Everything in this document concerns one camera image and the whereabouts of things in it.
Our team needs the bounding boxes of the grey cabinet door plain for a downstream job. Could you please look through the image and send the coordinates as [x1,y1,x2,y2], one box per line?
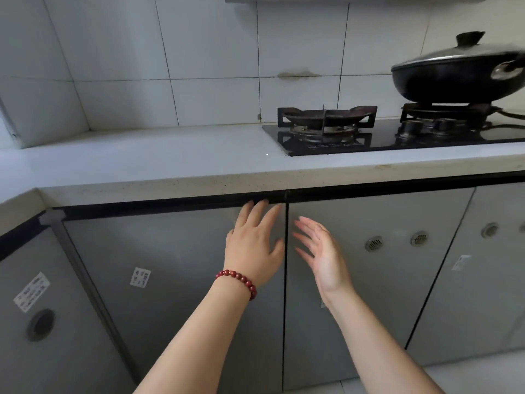
[63,204,286,394]

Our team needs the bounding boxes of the glass wok lid black knob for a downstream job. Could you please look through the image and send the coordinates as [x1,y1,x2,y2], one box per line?
[391,31,523,73]

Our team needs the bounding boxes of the rusty burner pan support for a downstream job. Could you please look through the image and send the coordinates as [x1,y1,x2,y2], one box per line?
[277,104,378,134]

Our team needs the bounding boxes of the black burner pan support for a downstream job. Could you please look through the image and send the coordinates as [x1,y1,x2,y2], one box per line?
[399,101,502,129]

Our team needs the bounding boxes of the grey cabinet door dark hole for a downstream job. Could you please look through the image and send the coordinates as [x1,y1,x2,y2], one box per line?
[0,228,137,394]

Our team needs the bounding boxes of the person's left forearm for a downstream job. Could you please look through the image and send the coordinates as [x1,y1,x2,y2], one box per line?
[133,278,258,394]

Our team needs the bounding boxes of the grey cabinet corner post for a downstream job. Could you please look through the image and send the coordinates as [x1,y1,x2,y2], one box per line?
[38,208,140,386]

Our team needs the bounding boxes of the black glass gas stove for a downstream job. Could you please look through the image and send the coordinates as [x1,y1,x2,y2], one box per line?
[262,116,525,157]

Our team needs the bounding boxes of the grey cabinet door two vents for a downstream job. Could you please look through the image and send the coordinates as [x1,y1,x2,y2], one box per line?
[284,188,477,393]

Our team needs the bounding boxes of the person's right hand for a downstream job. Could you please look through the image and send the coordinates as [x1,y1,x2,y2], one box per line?
[292,216,356,305]

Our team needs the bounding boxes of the person's left hand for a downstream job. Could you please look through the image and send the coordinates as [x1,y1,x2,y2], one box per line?
[225,199,286,288]

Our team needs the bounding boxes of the red bead bracelet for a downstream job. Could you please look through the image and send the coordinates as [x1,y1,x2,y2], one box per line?
[215,270,258,301]

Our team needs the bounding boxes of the black wok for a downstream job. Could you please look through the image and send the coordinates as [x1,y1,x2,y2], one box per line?
[390,52,525,105]

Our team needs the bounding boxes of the black gas hose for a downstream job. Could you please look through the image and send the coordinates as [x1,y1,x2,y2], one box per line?
[497,107,525,132]

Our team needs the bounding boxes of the person's right forearm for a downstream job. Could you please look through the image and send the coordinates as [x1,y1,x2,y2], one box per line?
[321,286,446,394]

